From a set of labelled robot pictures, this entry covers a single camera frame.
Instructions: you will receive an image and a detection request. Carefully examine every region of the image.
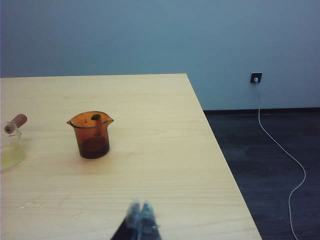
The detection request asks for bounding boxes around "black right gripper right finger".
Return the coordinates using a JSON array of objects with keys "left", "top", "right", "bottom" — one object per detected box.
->
[{"left": 139, "top": 199, "right": 164, "bottom": 240}]

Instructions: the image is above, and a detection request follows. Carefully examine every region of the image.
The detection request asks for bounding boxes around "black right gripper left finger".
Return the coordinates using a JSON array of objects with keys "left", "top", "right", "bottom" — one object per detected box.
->
[{"left": 111, "top": 197, "right": 142, "bottom": 240}]

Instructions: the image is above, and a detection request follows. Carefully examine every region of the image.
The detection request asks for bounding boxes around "amber glass beaker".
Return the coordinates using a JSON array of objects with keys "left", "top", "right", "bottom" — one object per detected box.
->
[{"left": 66, "top": 110, "right": 115, "bottom": 160}]

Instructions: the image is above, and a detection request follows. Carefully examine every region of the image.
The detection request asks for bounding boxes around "white power cable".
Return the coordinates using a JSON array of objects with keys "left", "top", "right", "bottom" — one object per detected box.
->
[{"left": 257, "top": 82, "right": 307, "bottom": 240}]

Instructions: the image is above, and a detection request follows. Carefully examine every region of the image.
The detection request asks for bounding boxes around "dark wall socket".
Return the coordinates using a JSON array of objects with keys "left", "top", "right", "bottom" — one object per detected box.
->
[{"left": 249, "top": 72, "right": 263, "bottom": 85}]

